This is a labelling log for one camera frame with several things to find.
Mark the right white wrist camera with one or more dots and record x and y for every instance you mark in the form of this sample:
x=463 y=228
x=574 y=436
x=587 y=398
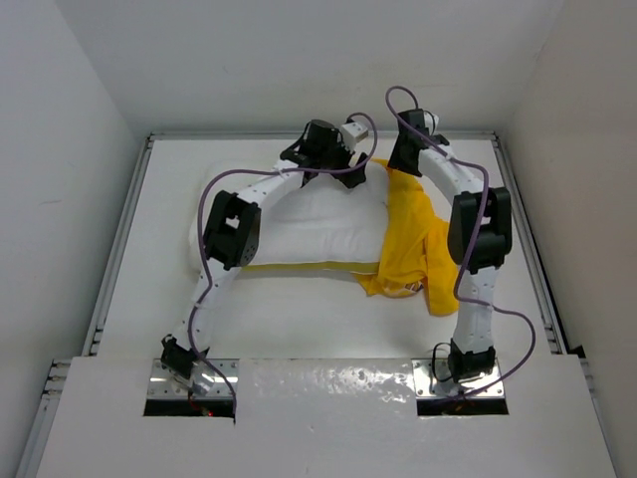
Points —
x=432 y=122

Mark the white pillow yellow edge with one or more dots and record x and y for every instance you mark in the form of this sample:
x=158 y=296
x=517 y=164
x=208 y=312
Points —
x=326 y=226

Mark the metal base plate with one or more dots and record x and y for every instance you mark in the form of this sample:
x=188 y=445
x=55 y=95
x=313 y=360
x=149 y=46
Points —
x=203 y=383
x=432 y=380

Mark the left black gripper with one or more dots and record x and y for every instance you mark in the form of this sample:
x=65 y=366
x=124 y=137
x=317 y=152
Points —
x=335 y=140

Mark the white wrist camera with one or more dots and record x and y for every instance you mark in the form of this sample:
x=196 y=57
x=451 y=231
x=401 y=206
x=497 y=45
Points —
x=432 y=122
x=353 y=133

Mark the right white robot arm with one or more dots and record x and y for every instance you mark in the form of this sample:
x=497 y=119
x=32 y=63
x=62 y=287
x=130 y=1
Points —
x=479 y=236

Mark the yellow pillowcase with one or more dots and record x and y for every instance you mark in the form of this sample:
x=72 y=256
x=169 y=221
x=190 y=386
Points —
x=414 y=257

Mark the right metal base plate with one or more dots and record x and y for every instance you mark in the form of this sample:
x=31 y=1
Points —
x=432 y=380

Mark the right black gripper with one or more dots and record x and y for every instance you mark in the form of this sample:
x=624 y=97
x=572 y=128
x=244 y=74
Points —
x=397 y=161

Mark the aluminium table frame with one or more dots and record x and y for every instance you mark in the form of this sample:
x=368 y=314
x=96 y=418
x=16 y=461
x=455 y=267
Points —
x=147 y=284

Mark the white front cover board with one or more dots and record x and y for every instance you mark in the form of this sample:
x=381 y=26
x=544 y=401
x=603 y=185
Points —
x=324 y=418

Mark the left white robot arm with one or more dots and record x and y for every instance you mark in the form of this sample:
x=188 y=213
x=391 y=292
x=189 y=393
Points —
x=228 y=222

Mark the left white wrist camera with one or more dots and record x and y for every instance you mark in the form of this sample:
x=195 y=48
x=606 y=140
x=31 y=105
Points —
x=353 y=133

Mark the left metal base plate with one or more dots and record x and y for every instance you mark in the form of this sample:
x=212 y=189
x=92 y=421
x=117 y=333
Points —
x=203 y=383

